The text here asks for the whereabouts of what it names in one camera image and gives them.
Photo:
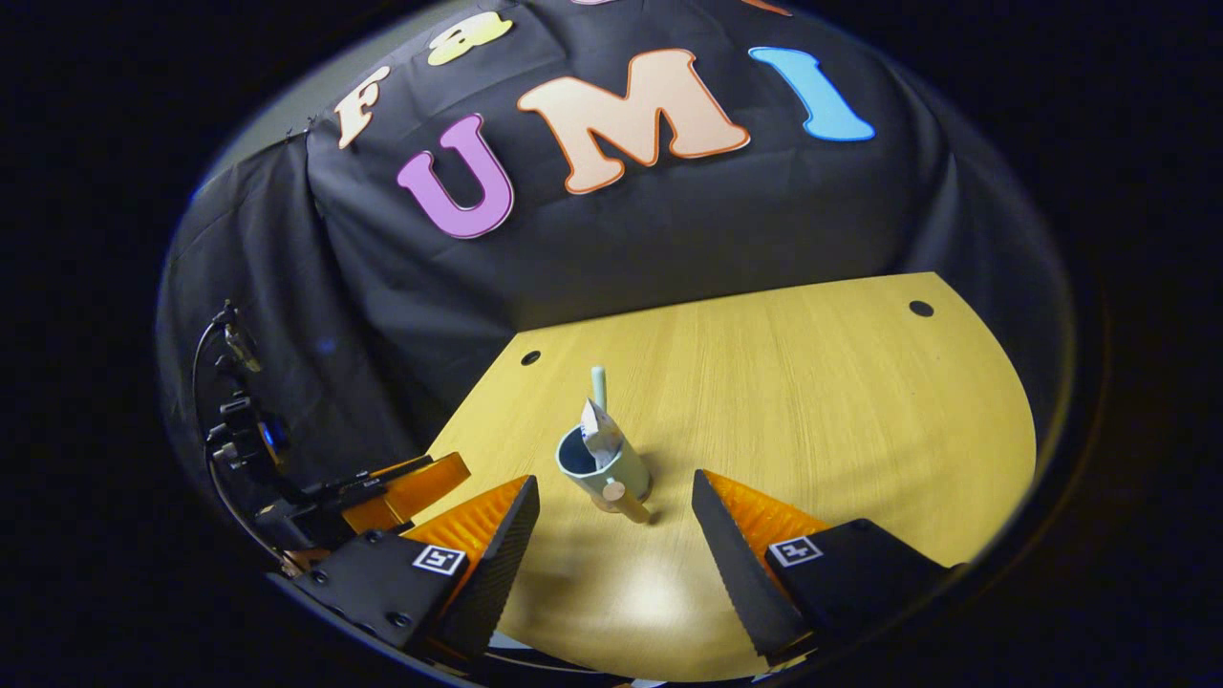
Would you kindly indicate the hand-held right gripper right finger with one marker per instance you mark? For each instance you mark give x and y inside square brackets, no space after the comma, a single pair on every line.
[736,573]

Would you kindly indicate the white toothpaste tube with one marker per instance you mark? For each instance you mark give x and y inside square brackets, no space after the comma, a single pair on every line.
[602,435]

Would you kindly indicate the black backdrop cloth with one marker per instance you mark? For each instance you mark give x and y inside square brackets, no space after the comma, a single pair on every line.
[621,248]

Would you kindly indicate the wooden desktop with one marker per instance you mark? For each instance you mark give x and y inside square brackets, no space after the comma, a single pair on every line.
[812,411]

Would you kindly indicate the pale green toothbrush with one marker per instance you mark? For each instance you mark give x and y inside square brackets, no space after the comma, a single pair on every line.
[599,382]

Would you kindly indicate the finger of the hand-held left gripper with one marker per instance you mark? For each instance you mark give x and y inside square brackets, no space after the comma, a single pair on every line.
[411,492]

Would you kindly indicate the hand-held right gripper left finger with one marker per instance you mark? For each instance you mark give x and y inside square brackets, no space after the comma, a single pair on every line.
[497,573]

